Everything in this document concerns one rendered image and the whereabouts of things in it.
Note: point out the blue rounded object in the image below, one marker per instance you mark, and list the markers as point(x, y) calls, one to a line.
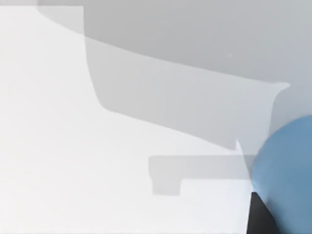
point(290, 165)

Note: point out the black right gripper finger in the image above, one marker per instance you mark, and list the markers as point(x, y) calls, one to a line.
point(256, 219)

